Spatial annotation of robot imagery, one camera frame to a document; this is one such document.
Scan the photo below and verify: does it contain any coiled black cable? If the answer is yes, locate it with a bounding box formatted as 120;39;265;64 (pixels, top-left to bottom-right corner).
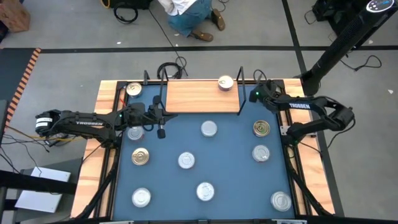
156;61;187;80
112;2;139;25

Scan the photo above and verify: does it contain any blue table mat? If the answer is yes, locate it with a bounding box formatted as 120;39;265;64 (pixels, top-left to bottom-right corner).
112;83;296;221

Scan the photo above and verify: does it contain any red label pull-tab can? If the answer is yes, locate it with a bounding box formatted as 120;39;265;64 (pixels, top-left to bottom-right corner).
177;151;196;170

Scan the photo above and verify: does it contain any thin yellow cable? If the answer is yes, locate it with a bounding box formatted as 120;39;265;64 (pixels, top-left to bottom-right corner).
6;126;78;142

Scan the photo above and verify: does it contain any black power cable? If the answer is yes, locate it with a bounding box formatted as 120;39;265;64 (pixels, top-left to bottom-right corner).
338;54;382;72

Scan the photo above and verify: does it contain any person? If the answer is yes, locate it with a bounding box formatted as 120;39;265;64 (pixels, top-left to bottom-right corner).
157;0;227;43

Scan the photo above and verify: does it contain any black floor mat striped edge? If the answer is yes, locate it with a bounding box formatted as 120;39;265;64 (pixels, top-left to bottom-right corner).
0;47;42;128

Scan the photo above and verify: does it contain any black aluminium table frame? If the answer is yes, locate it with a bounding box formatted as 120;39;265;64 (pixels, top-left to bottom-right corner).
74;70;336;224

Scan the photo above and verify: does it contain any pale gold pull-tab can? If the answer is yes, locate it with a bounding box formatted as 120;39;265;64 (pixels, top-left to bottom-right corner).
217;75;235;92

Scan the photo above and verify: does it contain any white flat box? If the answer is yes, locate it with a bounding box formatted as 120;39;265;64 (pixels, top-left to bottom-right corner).
14;167;72;214

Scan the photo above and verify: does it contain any brown cardboard box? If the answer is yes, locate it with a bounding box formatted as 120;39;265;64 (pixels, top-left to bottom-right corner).
0;0;31;34

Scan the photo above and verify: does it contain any silver tin can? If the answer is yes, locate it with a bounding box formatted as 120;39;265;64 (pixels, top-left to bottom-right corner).
270;190;292;213

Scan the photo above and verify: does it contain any black equipment case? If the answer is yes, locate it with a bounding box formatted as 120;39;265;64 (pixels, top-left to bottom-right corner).
312;0;343;22
101;0;153;10

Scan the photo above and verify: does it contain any green label silver can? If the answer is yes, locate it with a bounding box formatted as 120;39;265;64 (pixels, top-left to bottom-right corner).
200;120;218;138
131;187;152;208

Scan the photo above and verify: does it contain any wooden shelf with black frame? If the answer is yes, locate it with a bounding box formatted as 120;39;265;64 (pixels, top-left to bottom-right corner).
159;65;249;116

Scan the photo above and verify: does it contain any long black floor cable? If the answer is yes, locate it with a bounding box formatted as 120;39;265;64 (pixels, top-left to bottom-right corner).
148;8;189;77

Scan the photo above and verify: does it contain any red label tuna can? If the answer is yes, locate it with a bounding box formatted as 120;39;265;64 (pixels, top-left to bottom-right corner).
196;182;215;202
251;144;271;163
127;126;146;141

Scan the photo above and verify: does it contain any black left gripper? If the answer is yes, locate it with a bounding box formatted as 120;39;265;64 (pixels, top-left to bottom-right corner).
124;95;178;140

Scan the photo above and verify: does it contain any black metal beam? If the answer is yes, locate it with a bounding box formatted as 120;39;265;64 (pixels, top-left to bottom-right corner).
0;169;78;196

